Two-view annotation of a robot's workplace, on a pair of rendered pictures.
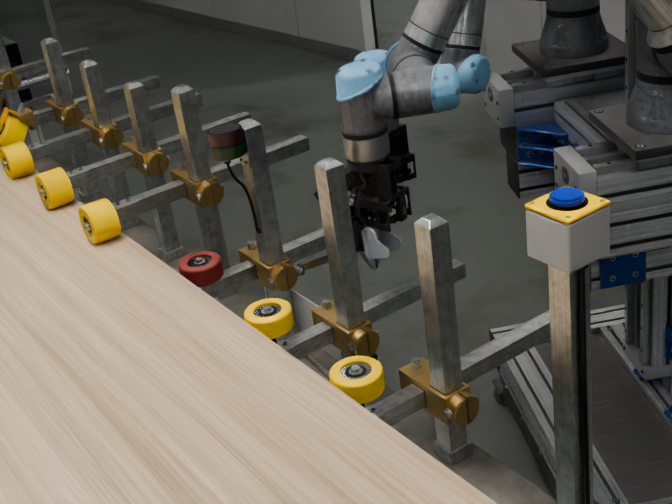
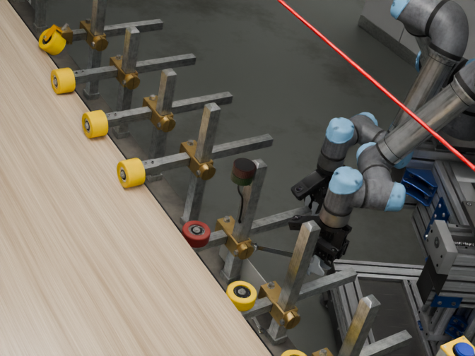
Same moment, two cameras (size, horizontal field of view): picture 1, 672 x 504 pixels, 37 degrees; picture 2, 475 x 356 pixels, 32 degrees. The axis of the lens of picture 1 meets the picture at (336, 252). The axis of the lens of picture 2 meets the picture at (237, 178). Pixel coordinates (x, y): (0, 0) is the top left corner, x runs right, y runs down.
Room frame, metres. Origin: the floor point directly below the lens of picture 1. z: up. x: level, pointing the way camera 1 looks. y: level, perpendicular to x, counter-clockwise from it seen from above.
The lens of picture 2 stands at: (-0.07, 0.45, 2.47)
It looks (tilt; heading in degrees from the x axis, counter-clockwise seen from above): 38 degrees down; 351
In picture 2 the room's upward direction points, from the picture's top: 13 degrees clockwise
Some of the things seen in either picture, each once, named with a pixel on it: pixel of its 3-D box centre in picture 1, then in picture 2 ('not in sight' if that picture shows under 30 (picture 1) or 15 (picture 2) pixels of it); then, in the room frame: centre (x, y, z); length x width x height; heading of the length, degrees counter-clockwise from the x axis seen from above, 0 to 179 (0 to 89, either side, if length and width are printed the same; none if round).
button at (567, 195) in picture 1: (566, 200); (464, 351); (1.05, -0.27, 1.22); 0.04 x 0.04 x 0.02
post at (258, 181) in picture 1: (269, 240); (242, 227); (1.70, 0.12, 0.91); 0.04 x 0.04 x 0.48; 31
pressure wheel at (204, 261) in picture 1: (204, 285); (194, 243); (1.66, 0.25, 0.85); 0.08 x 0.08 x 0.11
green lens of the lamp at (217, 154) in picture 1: (227, 148); (242, 175); (1.67, 0.16, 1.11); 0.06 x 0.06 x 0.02
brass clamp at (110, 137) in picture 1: (102, 132); (124, 73); (2.36, 0.52, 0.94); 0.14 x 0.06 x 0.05; 31
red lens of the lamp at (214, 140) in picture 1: (225, 135); (244, 168); (1.67, 0.16, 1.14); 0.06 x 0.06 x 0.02
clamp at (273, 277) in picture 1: (267, 267); (233, 238); (1.71, 0.14, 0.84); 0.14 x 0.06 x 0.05; 31
